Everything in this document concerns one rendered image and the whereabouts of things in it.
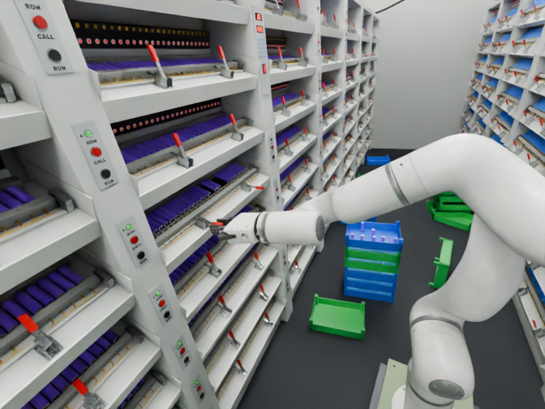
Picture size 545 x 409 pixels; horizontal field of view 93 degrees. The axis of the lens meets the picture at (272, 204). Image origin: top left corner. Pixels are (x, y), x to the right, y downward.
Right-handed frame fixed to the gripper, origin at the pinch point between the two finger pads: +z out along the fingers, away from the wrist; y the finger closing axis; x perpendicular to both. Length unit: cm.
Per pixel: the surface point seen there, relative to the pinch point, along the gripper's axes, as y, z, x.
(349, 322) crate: 55, -13, -100
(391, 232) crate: 96, -35, -63
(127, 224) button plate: -22.6, 1.9, 14.5
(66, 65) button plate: -21.5, -3.1, 44.2
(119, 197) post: -21.8, 1.2, 20.4
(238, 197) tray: 20.4, 6.5, -0.2
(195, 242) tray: -6.5, 5.0, -1.5
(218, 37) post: 43, 10, 54
